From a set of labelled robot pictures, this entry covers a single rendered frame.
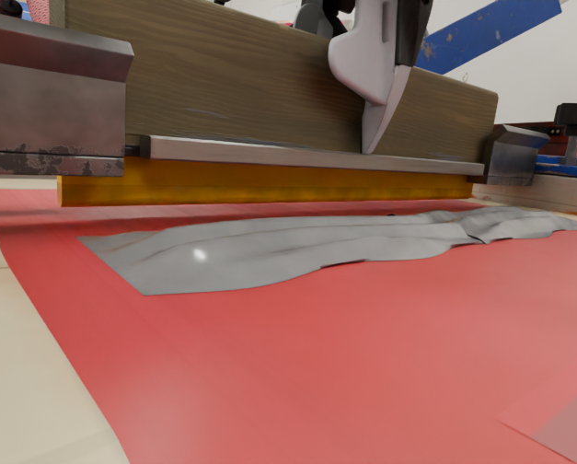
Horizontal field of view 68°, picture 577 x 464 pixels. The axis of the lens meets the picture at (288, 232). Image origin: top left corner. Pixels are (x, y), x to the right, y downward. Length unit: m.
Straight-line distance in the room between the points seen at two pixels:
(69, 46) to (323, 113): 0.15
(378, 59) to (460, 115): 0.13
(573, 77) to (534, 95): 0.17
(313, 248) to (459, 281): 0.05
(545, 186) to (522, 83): 1.97
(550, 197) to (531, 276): 0.31
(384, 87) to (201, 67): 0.11
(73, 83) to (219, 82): 0.07
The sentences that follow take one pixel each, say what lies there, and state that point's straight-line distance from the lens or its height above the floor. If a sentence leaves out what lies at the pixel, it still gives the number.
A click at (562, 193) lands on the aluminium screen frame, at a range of 0.50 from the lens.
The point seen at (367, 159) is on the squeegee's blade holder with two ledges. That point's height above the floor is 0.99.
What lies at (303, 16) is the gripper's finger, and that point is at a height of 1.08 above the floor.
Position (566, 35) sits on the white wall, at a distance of 2.44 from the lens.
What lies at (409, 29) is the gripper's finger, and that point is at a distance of 0.28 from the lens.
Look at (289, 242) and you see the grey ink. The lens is 0.17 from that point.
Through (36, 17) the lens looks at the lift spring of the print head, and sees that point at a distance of 0.81.
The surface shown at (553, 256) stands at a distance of 0.25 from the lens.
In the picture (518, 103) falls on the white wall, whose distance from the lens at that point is 2.45.
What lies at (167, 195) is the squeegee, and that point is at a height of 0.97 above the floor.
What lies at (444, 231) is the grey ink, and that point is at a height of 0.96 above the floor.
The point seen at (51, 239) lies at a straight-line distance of 0.18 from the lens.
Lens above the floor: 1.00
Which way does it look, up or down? 12 degrees down
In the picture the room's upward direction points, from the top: 5 degrees clockwise
